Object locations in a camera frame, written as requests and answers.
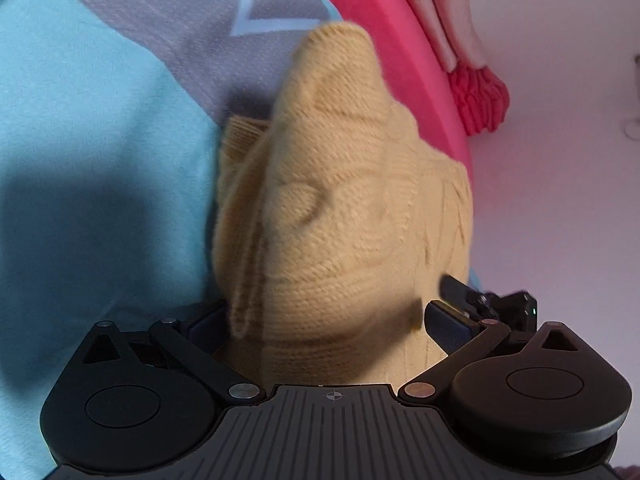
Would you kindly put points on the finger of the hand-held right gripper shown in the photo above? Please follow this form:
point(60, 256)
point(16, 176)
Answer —
point(454, 287)

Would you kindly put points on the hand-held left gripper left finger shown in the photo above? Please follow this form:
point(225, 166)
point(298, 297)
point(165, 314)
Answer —
point(207, 331)

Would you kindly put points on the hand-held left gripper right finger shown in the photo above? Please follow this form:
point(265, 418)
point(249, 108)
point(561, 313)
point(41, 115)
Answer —
point(447, 327)

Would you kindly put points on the pink ruffled cloth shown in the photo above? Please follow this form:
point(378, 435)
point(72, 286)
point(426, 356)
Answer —
point(480, 100)

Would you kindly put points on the blue grey patterned bedsheet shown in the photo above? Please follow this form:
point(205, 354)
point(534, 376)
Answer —
point(100, 135)

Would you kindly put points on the pink bedspread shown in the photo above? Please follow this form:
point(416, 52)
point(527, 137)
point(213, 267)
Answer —
point(380, 25)

